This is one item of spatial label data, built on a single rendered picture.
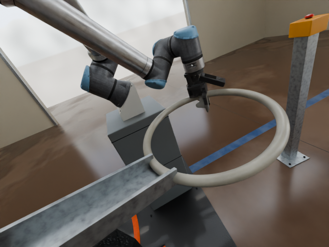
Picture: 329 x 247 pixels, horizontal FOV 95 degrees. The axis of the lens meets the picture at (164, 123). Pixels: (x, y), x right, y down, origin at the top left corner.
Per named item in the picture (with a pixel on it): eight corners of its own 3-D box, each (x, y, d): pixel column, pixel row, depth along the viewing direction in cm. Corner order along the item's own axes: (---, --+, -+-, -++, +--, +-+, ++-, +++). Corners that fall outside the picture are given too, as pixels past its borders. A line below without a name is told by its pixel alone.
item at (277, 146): (242, 238, 28) (240, 232, 26) (124, 150, 64) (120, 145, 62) (311, 97, 49) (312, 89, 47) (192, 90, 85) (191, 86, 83)
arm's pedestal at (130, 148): (137, 179, 169) (99, 114, 128) (176, 158, 178) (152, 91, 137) (150, 220, 126) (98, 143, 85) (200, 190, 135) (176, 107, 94)
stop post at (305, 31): (309, 158, 129) (346, 7, 77) (290, 168, 128) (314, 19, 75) (287, 145, 147) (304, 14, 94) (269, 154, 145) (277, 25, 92)
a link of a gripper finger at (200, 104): (198, 113, 78) (194, 96, 74) (210, 111, 75) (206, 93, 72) (197, 115, 75) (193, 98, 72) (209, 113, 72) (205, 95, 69)
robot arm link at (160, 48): (147, 58, 69) (166, 53, 61) (154, 36, 71) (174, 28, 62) (160, 69, 76) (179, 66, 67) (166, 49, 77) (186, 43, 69)
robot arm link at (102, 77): (104, 100, 105) (77, 89, 97) (112, 78, 107) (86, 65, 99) (108, 98, 92) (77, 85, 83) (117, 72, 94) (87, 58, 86)
